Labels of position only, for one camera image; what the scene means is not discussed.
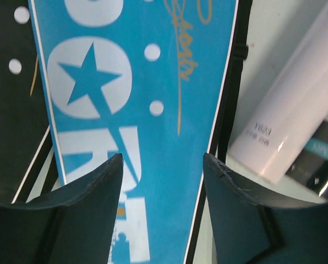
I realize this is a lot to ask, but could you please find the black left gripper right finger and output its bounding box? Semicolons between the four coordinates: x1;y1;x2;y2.
203;153;328;263

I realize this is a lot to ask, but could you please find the black shuttlecock tube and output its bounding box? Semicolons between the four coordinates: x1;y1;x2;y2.
286;115;328;200

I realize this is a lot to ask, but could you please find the black racket cover bag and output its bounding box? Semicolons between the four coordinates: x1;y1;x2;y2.
0;1;52;204

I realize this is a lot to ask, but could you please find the blue racket cover bag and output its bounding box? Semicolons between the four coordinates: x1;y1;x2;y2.
29;1;252;263

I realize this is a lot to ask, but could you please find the white shuttlecock tube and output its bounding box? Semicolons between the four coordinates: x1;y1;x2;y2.
229;10;328;183

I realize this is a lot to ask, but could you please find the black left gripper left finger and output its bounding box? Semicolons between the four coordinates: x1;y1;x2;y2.
0;153;123;263

